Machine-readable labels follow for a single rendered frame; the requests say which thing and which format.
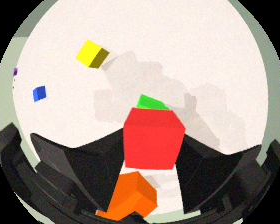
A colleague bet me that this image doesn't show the blue block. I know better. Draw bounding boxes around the blue block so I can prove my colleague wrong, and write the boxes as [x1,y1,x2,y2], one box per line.
[32,85,47,103]

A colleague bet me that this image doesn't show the yellow block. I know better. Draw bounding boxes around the yellow block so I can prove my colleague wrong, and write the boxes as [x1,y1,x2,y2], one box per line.
[76,40,109,68]

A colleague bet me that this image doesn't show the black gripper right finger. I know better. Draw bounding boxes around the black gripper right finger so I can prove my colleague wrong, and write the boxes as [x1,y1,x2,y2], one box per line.
[175,133,262,214]

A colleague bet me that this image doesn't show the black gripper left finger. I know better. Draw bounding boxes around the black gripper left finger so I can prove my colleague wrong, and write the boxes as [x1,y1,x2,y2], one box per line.
[30,128,125,213]

